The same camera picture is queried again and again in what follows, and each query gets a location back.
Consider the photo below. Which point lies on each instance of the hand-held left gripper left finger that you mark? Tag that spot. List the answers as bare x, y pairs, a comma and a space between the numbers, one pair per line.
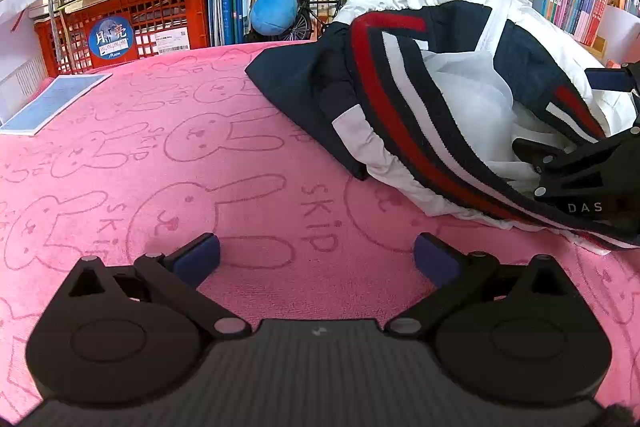
197, 258

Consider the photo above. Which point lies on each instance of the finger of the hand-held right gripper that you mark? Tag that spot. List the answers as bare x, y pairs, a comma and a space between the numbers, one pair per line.
607, 80
590, 162

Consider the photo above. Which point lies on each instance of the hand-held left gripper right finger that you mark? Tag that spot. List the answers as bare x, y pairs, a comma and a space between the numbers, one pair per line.
435, 262

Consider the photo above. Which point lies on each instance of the navy white red jacket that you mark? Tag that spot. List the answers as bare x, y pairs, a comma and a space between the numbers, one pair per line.
400, 107

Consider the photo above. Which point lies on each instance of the white card sheet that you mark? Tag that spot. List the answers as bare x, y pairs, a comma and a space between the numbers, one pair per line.
622, 32

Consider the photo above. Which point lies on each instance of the pink rabbit-print blanket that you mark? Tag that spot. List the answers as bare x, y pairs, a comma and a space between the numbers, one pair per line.
150, 167

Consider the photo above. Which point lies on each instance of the blue flat card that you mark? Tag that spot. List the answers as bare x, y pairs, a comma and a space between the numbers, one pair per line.
55, 102

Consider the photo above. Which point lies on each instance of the red plastic crate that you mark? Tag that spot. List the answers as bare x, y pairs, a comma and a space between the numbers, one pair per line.
75, 38

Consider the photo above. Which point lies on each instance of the blue round plush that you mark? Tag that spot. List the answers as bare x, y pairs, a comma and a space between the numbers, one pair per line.
272, 13

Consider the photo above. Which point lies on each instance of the miniature black bicycle model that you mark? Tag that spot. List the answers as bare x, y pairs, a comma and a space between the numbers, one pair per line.
302, 23

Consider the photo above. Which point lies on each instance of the white paper sheets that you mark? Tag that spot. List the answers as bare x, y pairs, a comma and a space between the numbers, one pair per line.
20, 57

